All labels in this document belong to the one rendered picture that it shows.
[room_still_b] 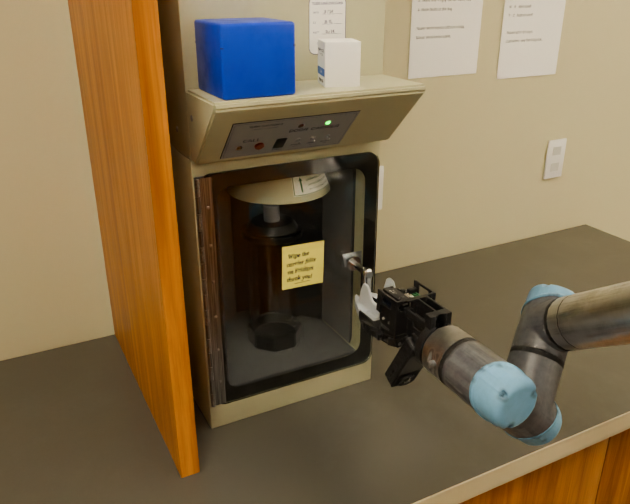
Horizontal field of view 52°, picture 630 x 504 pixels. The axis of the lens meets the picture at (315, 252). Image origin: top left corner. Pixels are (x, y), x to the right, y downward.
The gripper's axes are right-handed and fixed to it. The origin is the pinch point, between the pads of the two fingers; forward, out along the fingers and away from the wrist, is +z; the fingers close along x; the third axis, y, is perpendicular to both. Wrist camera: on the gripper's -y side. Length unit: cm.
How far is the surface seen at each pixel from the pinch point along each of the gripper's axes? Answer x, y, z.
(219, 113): 25.9, 35.0, -5.5
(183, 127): 26.8, 30.7, 7.7
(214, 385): 25.9, -11.3, 4.4
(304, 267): 9.4, 6.6, 4.3
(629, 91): -122, 19, 49
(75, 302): 41, -13, 49
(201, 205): 26.0, 19.9, 4.4
